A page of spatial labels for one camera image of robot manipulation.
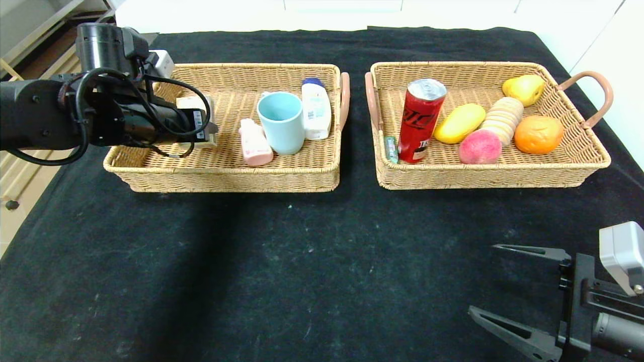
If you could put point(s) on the yellow pear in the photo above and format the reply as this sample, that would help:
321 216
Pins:
526 90

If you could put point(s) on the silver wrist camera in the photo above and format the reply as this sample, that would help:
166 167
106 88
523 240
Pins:
163 63
624 254

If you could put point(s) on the wicker basket holding lotion bottle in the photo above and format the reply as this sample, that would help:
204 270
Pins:
226 171

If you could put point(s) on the pink plastic bottle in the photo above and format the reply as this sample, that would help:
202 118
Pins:
255 146

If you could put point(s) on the yellow mango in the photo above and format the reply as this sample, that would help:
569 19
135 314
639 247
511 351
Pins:
460 123

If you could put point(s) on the playing card box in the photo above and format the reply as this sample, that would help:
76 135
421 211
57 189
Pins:
191 103

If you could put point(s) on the wicker basket holding food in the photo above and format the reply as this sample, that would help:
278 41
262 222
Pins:
553 161

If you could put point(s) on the grey metal shelf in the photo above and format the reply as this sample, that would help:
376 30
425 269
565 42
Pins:
30 15

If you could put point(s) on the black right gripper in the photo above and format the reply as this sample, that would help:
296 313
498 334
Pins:
577 300

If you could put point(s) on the white lotion bottle blue cap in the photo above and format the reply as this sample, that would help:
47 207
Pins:
317 113

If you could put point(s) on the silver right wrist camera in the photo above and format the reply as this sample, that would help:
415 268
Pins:
624 254

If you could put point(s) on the light blue plastic mug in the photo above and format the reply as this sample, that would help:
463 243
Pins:
282 125

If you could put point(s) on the orange fruit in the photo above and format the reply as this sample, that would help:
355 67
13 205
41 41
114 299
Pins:
538 134

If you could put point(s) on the white cabinet doors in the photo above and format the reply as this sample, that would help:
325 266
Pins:
604 50

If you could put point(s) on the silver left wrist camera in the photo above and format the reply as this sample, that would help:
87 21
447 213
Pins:
163 63

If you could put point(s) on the red cola can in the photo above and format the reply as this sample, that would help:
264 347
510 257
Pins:
420 120

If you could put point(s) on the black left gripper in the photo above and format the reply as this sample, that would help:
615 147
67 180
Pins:
199 124

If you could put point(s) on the white low cabinet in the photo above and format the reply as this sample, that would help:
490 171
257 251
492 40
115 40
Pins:
251 17

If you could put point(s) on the pink peach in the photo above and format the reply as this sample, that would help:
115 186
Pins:
478 148

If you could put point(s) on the small green tube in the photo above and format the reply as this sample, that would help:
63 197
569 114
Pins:
391 150

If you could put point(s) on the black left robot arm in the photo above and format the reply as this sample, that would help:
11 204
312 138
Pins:
30 115

